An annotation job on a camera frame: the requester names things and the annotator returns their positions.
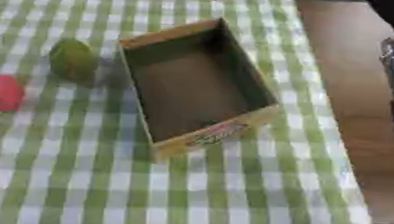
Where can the open tan cardboard box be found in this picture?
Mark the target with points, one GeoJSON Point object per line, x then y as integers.
{"type": "Point", "coordinates": [190, 87]}

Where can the green round toy fruit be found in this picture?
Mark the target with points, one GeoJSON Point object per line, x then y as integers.
{"type": "Point", "coordinates": [71, 60]}

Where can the red block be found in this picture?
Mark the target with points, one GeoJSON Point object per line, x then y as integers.
{"type": "Point", "coordinates": [0, 92]}

